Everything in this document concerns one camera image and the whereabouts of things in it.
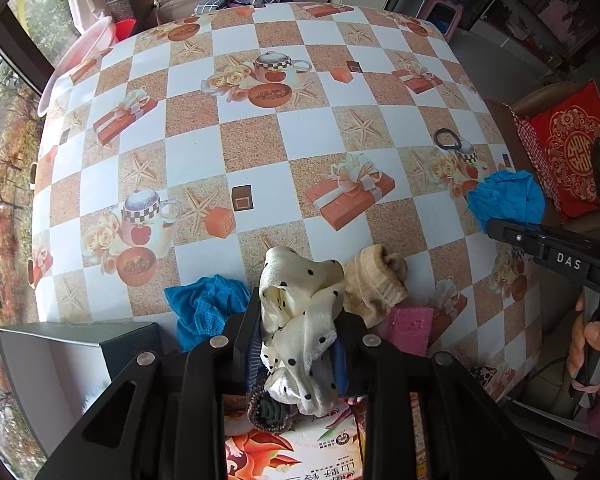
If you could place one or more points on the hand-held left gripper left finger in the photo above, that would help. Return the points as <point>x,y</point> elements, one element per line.
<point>254,366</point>

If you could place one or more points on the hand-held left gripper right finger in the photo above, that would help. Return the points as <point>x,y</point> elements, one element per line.
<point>341,367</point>

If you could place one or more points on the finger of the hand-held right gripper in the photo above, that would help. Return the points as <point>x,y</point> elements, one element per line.
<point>515,236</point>

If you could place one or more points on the blue crinkled cloth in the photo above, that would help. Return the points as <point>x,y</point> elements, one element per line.
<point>205,305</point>
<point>505,197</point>

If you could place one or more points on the cream polka dot scarf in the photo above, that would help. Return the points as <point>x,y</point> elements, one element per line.
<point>300,310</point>

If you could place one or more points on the pink sponge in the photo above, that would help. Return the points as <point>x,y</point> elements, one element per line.
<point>410,329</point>

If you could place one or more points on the beige knitted sock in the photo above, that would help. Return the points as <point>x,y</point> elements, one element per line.
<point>375,280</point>

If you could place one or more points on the leopard print cloth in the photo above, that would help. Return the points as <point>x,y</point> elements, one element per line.
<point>487,376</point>

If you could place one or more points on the grey white cardboard box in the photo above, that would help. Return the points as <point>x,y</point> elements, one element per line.
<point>55,390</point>

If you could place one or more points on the dark knitted sock bundle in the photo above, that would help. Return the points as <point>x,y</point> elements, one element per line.
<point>270,410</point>

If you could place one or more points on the red white patterned cloth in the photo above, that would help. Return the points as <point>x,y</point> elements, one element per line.
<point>532,150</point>

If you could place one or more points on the orange floral printed carton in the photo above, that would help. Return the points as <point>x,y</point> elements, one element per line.
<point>290,455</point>

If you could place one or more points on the red embroidered cushion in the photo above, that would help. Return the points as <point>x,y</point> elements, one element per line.
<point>570,150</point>

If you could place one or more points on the checkered printed tablecloth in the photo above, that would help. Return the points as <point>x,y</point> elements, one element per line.
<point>300,150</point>

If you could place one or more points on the dark wooden cabinet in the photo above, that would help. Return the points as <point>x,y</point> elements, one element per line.
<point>505,5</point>

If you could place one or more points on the pink plastic stool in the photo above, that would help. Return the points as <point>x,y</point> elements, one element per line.
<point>437,10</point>

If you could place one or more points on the clear pink plastic basin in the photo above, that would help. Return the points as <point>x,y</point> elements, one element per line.
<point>85,50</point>

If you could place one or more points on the red plastic basin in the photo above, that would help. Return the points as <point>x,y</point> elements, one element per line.
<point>126,29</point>

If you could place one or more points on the grey woven basket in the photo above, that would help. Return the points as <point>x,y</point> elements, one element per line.
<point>117,6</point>

